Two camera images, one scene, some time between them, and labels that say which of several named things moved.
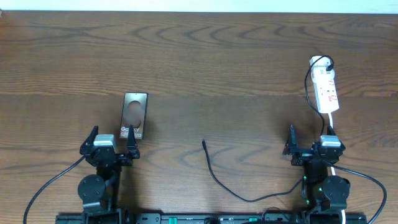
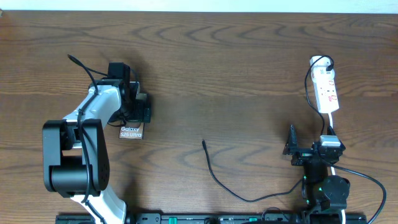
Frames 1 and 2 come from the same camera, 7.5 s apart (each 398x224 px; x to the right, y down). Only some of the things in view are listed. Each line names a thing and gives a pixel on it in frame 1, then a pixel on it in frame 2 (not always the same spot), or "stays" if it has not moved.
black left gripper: [131, 155] -> [132, 119]
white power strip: [324, 85] stays
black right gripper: [301, 155] stays
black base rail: [135, 218] stays
